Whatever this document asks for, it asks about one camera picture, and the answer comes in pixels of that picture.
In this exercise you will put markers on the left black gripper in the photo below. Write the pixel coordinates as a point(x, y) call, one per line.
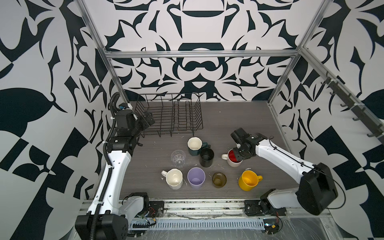
point(148, 118)

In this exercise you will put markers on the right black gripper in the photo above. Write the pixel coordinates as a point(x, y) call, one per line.
point(237, 157)

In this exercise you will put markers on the white mug red inside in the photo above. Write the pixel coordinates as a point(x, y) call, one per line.
point(231, 159)

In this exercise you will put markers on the yellow mug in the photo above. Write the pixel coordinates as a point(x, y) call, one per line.
point(249, 180)

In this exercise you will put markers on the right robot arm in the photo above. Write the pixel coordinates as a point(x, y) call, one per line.
point(316, 191)

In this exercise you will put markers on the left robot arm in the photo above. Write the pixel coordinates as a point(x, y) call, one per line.
point(106, 218)

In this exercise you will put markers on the black mug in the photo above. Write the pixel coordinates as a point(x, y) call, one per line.
point(206, 157)

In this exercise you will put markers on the olive glass cup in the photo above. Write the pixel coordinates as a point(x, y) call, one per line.
point(219, 180)

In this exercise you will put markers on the clear glass cup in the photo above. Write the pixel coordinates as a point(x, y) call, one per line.
point(178, 158)

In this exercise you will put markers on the dark green mug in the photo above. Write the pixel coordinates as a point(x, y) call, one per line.
point(195, 146)

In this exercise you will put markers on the lavender cup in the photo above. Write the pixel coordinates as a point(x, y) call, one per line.
point(196, 177)

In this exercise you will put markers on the cream white mug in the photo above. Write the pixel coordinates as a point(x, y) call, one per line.
point(174, 178)

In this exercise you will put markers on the small green circuit board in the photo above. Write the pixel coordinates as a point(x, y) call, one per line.
point(272, 226)

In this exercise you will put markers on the black wire dish rack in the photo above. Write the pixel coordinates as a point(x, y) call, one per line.
point(173, 113)

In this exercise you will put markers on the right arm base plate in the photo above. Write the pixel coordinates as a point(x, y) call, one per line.
point(262, 208)

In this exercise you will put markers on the white slotted cable duct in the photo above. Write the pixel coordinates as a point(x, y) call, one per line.
point(202, 224)

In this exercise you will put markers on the grey wall hook rail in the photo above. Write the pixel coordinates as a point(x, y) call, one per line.
point(350, 102)

